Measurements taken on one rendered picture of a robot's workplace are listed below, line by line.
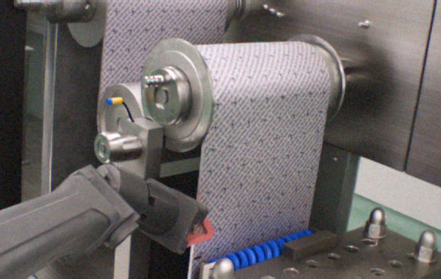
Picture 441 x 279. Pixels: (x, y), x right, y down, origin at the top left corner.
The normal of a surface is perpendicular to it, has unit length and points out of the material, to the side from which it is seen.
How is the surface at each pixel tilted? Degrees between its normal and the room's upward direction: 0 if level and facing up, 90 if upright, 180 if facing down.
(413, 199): 90
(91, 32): 90
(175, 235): 61
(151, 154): 90
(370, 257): 0
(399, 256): 0
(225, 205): 90
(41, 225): 40
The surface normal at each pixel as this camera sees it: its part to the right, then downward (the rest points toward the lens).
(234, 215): 0.66, 0.29
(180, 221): -0.59, -0.36
